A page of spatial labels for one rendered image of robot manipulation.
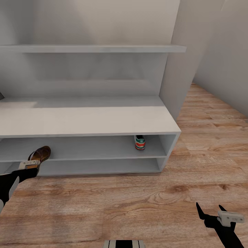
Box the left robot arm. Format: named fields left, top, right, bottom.
left=0, top=160, right=40, bottom=214

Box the gym shoe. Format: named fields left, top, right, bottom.
left=134, top=135, right=145, bottom=150

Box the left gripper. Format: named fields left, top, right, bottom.
left=18, top=168, right=37, bottom=181

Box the sandal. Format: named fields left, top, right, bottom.
left=28, top=146, right=51, bottom=174

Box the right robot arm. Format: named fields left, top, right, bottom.
left=196, top=203, right=245, bottom=248

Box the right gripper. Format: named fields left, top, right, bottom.
left=196, top=203, right=239, bottom=243

